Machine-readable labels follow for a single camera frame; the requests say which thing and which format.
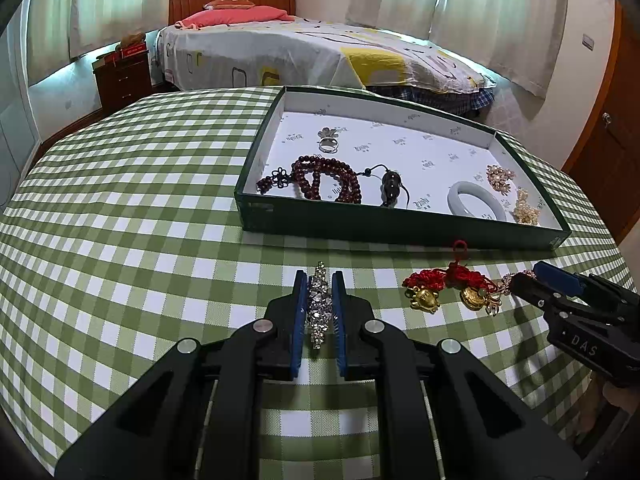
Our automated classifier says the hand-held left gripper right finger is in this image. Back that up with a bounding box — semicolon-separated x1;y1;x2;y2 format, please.
331;270;586;480

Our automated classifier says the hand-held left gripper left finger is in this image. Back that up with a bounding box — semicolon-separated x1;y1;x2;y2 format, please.
54;270;308;480

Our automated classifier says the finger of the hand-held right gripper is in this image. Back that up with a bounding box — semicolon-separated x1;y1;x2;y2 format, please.
533;260;587;297
509;276;567;311

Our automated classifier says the rose gold chain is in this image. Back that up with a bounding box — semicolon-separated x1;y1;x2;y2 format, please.
500;269;537;297

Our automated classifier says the rhinestone hair clip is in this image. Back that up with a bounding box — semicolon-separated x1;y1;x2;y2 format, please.
306;261;332;349

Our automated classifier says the red knot gold charm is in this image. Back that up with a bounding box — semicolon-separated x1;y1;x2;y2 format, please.
402;269;445;311
444;239;504;317

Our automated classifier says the white jade bangle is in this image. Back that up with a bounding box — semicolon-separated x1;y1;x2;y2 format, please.
447;180;509;221

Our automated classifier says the gold flower brooch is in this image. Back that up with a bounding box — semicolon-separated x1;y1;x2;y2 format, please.
485;163;517;195

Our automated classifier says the dark red bead bracelet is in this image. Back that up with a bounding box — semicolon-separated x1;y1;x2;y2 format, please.
255;154;364;205

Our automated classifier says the black pendant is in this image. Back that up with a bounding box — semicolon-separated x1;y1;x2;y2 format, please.
362;163;412;209

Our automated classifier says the dark green shallow box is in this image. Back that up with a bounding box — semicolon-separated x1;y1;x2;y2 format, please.
233;85;573;251

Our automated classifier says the brown wooden door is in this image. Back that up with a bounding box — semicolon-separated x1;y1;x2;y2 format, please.
559;0;640;242

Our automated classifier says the green checked tablecloth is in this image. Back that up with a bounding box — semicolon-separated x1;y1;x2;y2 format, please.
0;85;639;480

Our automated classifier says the patterned white bedsheet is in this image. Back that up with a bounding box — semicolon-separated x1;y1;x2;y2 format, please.
152;14;496;97

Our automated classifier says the dark wooden nightstand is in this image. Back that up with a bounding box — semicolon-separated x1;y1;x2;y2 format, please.
94;52;154;112

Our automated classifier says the pink pillow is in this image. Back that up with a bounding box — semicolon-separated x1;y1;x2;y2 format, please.
174;5;296;30

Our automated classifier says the glass wardrobe door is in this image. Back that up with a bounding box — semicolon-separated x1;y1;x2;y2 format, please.
0;0;42;207

